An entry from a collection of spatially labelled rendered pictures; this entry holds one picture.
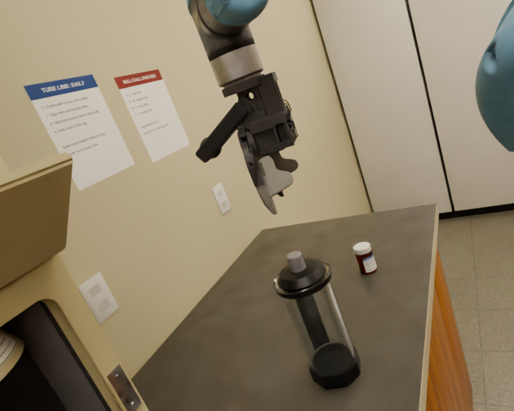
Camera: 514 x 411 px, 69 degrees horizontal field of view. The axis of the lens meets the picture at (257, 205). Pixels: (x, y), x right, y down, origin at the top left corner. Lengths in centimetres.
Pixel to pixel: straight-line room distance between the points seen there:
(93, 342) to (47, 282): 10
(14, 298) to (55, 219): 10
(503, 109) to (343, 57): 288
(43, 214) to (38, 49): 76
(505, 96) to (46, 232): 41
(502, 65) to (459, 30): 280
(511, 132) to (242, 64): 40
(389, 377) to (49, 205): 64
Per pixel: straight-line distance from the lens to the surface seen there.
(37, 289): 51
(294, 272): 69
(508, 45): 23
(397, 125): 313
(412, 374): 79
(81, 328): 53
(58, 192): 42
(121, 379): 58
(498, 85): 25
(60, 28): 121
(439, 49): 304
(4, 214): 39
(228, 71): 58
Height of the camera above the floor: 150
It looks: 16 degrees down
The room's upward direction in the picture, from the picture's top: 21 degrees counter-clockwise
